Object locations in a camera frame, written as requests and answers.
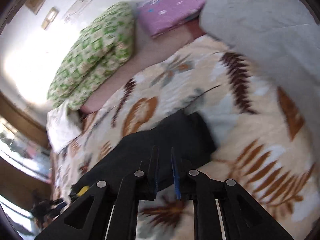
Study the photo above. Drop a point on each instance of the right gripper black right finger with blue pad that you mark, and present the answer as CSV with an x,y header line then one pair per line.
x,y
222,209

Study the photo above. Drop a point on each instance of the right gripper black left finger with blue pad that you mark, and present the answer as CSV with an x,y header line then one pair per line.
x,y
101,213

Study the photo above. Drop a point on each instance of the black pants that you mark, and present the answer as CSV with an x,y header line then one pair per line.
x,y
181,133

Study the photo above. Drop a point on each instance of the leaf patterned bed blanket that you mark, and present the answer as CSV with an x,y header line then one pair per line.
x,y
262,139

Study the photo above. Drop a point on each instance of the white patterned pillow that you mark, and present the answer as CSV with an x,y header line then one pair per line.
x,y
63,126

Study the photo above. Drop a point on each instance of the stained glass wooden door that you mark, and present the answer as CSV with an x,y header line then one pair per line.
x,y
25,168

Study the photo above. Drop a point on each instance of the green checkered folded quilt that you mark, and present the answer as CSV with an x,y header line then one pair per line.
x,y
103,46

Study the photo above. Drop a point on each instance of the grey textured blanket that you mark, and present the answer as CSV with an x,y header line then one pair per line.
x,y
282,37

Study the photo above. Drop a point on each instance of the purple floral pillow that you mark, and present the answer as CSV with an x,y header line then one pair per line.
x,y
159,16

